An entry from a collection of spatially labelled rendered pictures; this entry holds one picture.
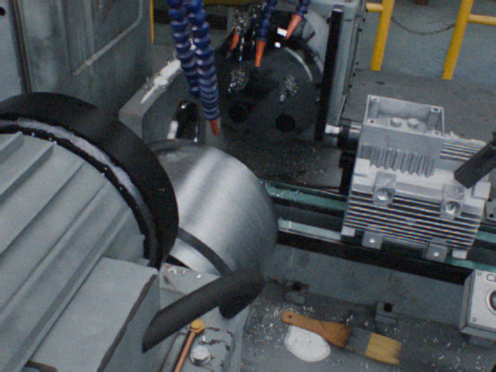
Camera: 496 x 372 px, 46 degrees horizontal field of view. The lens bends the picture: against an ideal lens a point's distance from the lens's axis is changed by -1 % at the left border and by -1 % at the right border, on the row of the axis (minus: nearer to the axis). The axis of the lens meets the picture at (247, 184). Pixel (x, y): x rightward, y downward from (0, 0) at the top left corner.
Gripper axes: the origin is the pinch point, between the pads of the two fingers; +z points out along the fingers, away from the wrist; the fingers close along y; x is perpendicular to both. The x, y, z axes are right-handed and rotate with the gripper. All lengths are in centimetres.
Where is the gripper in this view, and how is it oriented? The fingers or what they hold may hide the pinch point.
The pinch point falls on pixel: (477, 166)
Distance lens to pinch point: 91.7
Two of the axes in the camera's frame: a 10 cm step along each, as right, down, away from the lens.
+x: 8.0, 5.8, 1.4
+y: -2.6, 5.5, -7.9
